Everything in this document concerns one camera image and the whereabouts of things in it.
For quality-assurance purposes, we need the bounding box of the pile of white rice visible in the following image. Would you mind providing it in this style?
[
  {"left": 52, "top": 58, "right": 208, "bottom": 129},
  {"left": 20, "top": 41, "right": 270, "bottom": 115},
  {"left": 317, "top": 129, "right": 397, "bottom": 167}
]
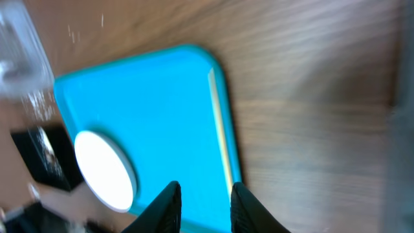
[{"left": 36, "top": 127, "right": 63, "bottom": 180}]

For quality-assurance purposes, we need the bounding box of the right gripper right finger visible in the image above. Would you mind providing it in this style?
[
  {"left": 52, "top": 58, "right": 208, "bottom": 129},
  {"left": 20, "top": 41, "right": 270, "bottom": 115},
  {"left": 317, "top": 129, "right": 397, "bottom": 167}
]
[{"left": 230, "top": 182, "right": 290, "bottom": 233}]

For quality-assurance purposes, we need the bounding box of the clear plastic bin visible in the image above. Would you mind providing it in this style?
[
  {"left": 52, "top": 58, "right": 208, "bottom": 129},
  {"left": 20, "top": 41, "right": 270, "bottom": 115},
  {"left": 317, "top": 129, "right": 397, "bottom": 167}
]
[{"left": 0, "top": 0, "right": 56, "bottom": 98}]

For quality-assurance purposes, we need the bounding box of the wooden chopstick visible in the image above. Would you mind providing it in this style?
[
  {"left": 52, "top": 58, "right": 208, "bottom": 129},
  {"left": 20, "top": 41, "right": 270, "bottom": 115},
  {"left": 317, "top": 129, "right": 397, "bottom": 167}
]
[{"left": 208, "top": 68, "right": 233, "bottom": 195}]

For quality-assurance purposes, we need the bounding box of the black tray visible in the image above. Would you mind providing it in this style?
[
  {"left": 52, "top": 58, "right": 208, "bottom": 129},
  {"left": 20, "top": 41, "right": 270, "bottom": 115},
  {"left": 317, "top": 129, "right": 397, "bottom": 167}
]
[{"left": 10, "top": 125, "right": 84, "bottom": 192}]

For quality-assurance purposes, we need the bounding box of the teal serving tray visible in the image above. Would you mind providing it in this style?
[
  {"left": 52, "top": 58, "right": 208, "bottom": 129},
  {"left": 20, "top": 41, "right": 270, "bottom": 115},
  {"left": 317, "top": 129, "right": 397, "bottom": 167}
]
[{"left": 54, "top": 45, "right": 241, "bottom": 232}]

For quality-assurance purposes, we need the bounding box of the large white plate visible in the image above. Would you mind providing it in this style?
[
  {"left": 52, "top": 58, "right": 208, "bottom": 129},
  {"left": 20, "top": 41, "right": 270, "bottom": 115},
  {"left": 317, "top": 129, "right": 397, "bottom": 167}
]
[{"left": 74, "top": 131, "right": 137, "bottom": 213}]

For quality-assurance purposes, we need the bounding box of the grey dishwasher rack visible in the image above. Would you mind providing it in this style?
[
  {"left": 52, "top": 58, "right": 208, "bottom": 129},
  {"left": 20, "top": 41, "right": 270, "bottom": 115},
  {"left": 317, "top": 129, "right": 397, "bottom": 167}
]
[{"left": 384, "top": 1, "right": 413, "bottom": 232}]

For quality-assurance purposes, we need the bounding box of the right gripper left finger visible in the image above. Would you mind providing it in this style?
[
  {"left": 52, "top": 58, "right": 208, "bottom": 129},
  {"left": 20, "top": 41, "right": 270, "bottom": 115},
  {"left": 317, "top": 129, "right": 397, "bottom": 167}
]
[{"left": 122, "top": 181, "right": 182, "bottom": 233}]

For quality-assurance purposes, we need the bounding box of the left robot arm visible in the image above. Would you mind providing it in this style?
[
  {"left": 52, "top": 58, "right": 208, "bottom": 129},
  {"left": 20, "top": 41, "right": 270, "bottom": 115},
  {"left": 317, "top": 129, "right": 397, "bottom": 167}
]
[{"left": 1, "top": 201, "right": 112, "bottom": 233}]

